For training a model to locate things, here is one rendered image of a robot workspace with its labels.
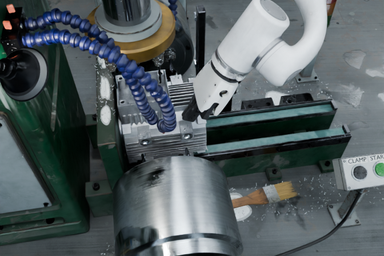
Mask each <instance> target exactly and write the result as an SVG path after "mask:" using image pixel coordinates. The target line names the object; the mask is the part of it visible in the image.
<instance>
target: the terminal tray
mask: <svg viewBox="0 0 384 256"><path fill-rule="evenodd" d="M148 73H150V74H151V78H152V79H155V80H157V82H158V85H161V86H163V91H165V92H167V94H168V97H169V98H170V94H169V88H168V84H167V78H166V72H165V70H161V78H162V83H159V82H160V81H159V75H158V70H157V71H148ZM115 78H116V81H117V86H118V88H117V105H118V111H119V116H120V118H121V123H122V124H123V123H131V125H133V123H134V124H136V125H137V124H138V123H140V124H143V122H146V123H148V121H147V120H146V119H145V118H144V116H143V115H142V114H141V113H140V112H139V109H138V108H137V105H136V103H135V100H134V97H133V95H132V93H131V91H130V90H128V89H129V86H128V85H127V84H126V81H125V79H124V78H123V77H122V75H116V76H115ZM127 88H128V89H127ZM143 88H144V92H145V93H146V97H147V99H148V102H149V105H150V106H151V108H152V109H153V110H155V113H156V115H157V116H158V120H160V119H163V115H162V112H161V108H160V107H159V105H158V103H156V101H155V99H154V98H153V97H152V96H151V95H150V92H149V91H146V89H145V86H144V87H143ZM129 102H130V104H129Z"/></svg>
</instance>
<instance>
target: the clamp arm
mask: <svg viewBox="0 0 384 256"><path fill-rule="evenodd" d="M194 19H195V21H196V59H194V66H195V67H196V76H197V75H198V73H199V72H200V71H201V70H202V68H203V67H204V66H205V34H206V10H205V7H204V5H197V6H196V12H194Z"/></svg>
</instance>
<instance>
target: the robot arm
mask: <svg viewBox="0 0 384 256"><path fill-rule="evenodd" d="M294 1H295V3H296V4H297V6H298V8H299V10H300V12H301V14H302V17H303V22H304V33H303V36H302V38H301V39H300V40H299V41H298V42H297V43H296V44H295V45H294V46H289V45H288V44H287V43H286V42H285V41H284V40H283V39H282V34H283V32H284V31H285V30H286V29H287V28H288V26H289V24H290V22H289V18H288V16H287V15H286V13H285V12H284V11H283V10H282V9H281V8H280V7H279V6H278V5H277V4H276V3H274V2H273V1H271V0H252V1H251V3H250V4H249V5H248V7H247V8H246V10H245V11H244V12H243V14H242V15H241V16H240V18H239V19H238V20H237V22H236V23H235V25H234V26H233V27H232V29H231V30H230V31H229V33H228V34H227V36H226V37H225V38H224V40H223V41H222V42H221V44H220V45H219V46H218V47H217V49H216V50H215V52H214V53H213V54H212V56H211V60H209V61H208V63H207V64H206V65H205V66H204V67H203V68H202V70H201V71H200V72H199V73H198V75H197V76H196V78H195V80H194V82H193V87H194V95H193V96H192V98H191V100H190V104H189V105H188V106H187V108H185V110H184V111H183V113H182V119H183V120H185V121H189V122H194V121H195V120H196V119H197V118H198V116H199V115H200V116H201V118H202V119H204V120H207V119H208V118H209V116H210V114H211V112H213V114H214V115H215V116H217V115H218V114H219V113H220V112H221V111H222V110H223V108H224V107H225V106H226V105H227V103H228V101H229V100H230V99H231V97H232V96H233V94H234V92H235V91H236V89H237V87H238V82H239V81H242V80H243V79H244V78H245V77H246V76H247V75H248V73H249V72H250V71H251V70H252V69H253V68H255V69H256V70H257V71H258V72H259V73H260V74H261V75H262V76H263V77H264V78H265V79H266V80H267V81H269V82H270V83H271V84H272V85H274V86H283V85H285V84H287V83H288V82H290V81H291V80H292V79H293V78H294V77H295V76H296V75H297V74H298V73H300V72H301V71H302V70H303V69H304V68H305V67H306V66H307V65H308V64H309V63H310V62H311V61H312V60H313V58H314V57H315V56H316V55H317V53H318V52H319V50H320V48H321V46H322V44H323V41H324V38H325V34H326V28H327V6H326V2H327V0H294Z"/></svg>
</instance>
